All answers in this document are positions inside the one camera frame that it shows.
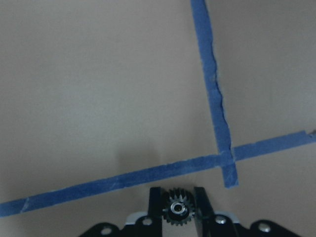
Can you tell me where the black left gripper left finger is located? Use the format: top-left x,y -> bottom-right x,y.
148,187 -> 162,237

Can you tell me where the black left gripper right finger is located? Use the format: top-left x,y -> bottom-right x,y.
194,187 -> 215,237

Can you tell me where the black bearing gear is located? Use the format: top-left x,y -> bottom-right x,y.
162,188 -> 196,226

